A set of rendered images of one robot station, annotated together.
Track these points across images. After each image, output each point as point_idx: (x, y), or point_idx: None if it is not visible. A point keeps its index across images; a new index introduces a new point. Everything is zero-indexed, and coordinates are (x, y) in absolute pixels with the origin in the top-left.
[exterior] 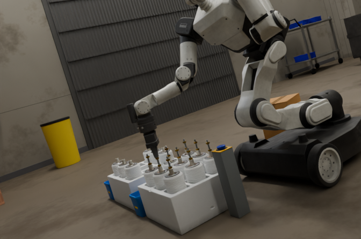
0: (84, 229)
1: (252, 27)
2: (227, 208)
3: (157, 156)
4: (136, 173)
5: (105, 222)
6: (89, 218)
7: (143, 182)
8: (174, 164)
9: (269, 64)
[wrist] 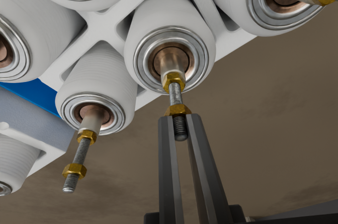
0: (125, 153)
1: None
2: None
3: (201, 122)
4: (17, 154)
5: (113, 136)
6: (89, 159)
7: (33, 122)
8: None
9: None
